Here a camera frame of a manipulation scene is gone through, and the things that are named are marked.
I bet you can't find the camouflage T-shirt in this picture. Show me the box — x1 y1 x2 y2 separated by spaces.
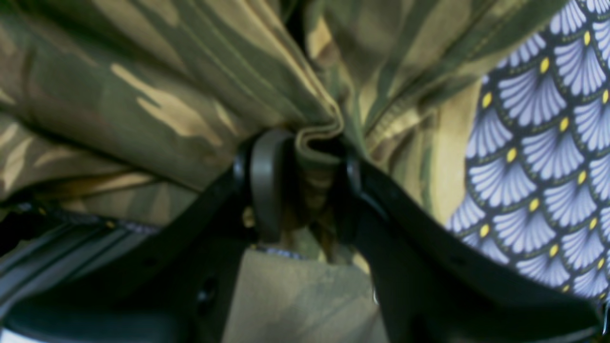
1 0 571 343

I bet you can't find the purple fan-pattern tablecloth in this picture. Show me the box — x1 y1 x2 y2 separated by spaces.
445 0 610 303

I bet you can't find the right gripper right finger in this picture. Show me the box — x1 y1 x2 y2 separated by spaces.
334 145 382 243

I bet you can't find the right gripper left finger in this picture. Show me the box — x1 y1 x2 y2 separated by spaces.
234 130 294 243

